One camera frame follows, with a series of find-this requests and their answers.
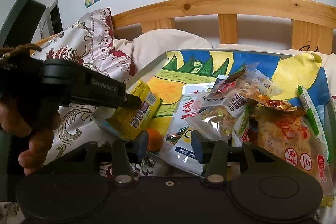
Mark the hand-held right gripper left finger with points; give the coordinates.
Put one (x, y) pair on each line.
(143, 144)

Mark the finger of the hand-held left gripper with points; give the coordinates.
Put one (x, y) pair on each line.
(132, 102)

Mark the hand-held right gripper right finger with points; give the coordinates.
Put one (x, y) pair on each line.
(197, 148)

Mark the orange tangerine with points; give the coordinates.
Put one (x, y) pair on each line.
(155, 140)

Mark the blue white snack packet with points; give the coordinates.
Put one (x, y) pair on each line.
(181, 158)

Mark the yellow box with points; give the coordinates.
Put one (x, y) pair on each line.
(122, 119)

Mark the clear nut mix packet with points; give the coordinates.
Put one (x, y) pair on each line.
(215, 116)

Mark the grey metal tray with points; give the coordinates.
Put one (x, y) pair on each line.
(149, 66)

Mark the white green seaweed packet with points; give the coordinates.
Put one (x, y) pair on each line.
(189, 108)

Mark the green white snack packet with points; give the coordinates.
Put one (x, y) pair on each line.
(241, 124)

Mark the clear packet red print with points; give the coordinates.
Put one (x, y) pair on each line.
(223, 88)

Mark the beige snack packet red print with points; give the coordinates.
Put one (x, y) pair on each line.
(283, 140)

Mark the golden snack wrapper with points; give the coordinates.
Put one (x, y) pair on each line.
(275, 104)

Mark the clear pale snack packet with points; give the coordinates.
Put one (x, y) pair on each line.
(260, 83)

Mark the green sausage stick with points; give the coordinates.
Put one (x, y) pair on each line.
(308, 108)

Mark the person's left hand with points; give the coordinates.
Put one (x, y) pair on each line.
(39, 142)

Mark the dragon drawing paper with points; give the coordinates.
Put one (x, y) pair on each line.
(168, 90)

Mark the floral satin blanket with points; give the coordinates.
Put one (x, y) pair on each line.
(86, 43)

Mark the dark panel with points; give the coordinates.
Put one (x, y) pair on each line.
(18, 19)

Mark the wooden bed frame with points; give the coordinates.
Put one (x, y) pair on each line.
(236, 3)

